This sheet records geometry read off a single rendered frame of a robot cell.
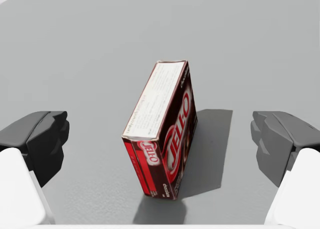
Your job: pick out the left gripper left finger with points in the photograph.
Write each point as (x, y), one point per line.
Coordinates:
(30, 149)

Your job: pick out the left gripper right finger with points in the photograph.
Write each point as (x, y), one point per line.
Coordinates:
(287, 144)

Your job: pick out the brown and red carton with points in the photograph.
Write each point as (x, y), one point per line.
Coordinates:
(160, 136)

